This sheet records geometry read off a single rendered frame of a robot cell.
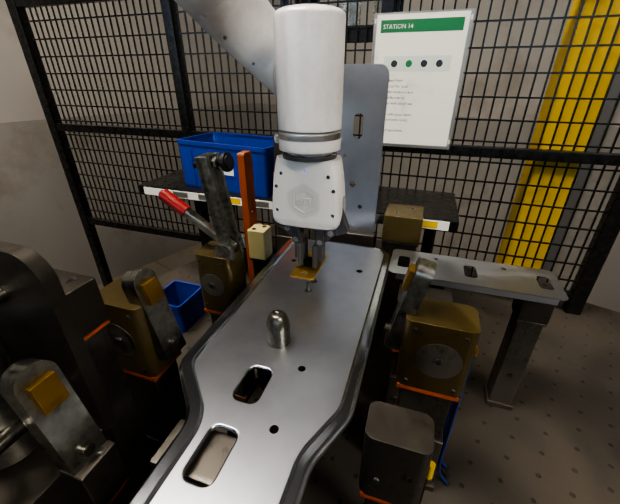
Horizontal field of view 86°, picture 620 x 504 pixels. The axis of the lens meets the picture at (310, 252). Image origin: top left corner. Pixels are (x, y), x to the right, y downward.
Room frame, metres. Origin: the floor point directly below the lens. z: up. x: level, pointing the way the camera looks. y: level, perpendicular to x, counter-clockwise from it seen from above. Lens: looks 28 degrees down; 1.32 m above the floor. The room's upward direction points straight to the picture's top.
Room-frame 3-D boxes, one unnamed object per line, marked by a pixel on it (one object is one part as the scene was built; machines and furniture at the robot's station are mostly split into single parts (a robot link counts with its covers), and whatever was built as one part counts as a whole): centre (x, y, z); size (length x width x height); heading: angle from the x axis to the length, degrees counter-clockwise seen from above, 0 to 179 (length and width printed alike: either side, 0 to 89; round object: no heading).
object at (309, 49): (0.47, 0.00, 1.32); 0.09 x 0.08 x 0.13; 13
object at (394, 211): (0.69, -0.21, 0.88); 0.08 x 0.08 x 0.36; 72
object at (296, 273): (0.47, 0.00, 1.05); 0.08 x 0.04 x 0.01; 162
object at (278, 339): (0.35, 0.04, 1.02); 0.03 x 0.03 x 0.07
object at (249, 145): (1.00, 0.21, 1.09); 0.30 x 0.17 x 0.13; 64
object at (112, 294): (0.37, 0.25, 0.88); 0.11 x 0.07 x 0.37; 72
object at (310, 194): (0.47, 0.00, 1.18); 0.10 x 0.07 x 0.11; 72
